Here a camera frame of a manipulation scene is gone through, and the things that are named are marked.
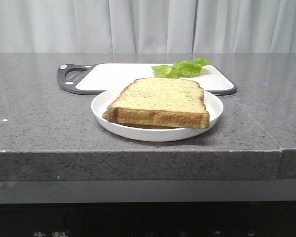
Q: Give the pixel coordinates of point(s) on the white round plate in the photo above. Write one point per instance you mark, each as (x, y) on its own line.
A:
(99, 105)

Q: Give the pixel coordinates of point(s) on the black appliance control panel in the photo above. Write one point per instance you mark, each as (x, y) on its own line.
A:
(217, 219)

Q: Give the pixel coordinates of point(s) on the white curtain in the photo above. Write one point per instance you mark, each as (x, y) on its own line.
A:
(148, 26)

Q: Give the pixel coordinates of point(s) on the green lettuce leaf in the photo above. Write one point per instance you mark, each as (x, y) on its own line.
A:
(181, 69)

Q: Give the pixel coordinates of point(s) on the white cutting board grey rim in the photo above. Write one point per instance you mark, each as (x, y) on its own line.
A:
(95, 79)

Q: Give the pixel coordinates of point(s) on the bread slice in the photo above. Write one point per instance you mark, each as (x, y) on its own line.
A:
(161, 102)
(138, 125)

